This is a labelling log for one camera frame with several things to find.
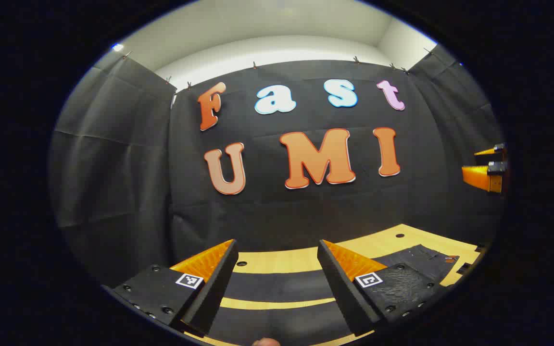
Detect dark denim jeans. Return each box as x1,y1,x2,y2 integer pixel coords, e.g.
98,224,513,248
205,244,460,345

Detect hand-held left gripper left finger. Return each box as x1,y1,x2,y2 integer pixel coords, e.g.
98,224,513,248
113,239,239,336

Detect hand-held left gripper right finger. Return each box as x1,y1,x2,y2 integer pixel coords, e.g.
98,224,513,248
317,239,440,337

